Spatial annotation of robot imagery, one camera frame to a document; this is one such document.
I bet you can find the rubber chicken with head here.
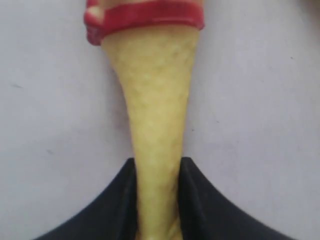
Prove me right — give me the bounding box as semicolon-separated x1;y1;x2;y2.
84;0;205;240

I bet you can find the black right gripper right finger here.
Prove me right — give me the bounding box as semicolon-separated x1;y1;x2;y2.
178;157;289;240

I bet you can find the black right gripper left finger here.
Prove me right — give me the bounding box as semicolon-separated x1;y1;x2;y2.
37;158;137;240

